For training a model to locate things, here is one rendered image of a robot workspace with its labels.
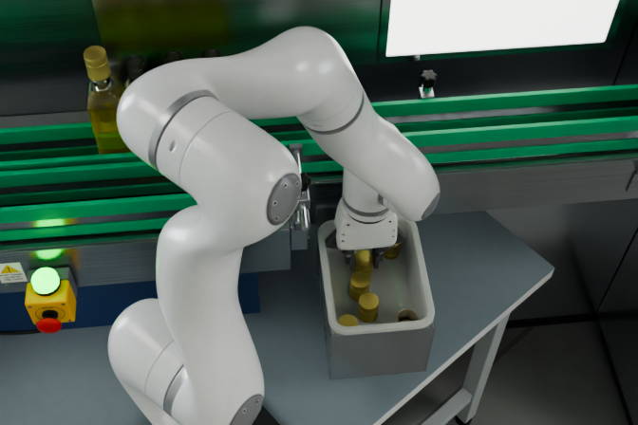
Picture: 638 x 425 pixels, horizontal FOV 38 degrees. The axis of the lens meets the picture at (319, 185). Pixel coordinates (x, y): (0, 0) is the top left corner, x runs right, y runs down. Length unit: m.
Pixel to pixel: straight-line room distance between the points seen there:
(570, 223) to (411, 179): 1.03
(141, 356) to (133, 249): 0.37
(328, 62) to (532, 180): 0.76
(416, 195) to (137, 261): 0.54
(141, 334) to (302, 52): 0.45
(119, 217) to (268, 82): 0.60
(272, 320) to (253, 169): 0.90
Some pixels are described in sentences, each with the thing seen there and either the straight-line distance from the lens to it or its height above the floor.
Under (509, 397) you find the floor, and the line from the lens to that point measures 2.61.
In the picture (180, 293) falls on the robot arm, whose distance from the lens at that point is 1.09.
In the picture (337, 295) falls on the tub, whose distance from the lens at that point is 1.61.
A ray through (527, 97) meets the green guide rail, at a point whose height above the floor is 1.13.
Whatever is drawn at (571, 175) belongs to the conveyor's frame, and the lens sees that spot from 1.73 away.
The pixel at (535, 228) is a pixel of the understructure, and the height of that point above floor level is 0.54.
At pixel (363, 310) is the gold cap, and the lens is 1.55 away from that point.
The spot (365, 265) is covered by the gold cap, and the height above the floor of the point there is 0.99.
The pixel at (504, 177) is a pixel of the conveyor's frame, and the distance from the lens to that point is 1.69.
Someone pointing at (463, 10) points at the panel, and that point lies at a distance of 1.62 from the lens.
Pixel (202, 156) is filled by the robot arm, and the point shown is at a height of 1.59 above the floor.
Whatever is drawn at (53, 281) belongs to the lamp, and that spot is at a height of 1.02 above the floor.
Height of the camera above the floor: 2.31
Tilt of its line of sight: 52 degrees down
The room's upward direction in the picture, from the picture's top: 1 degrees clockwise
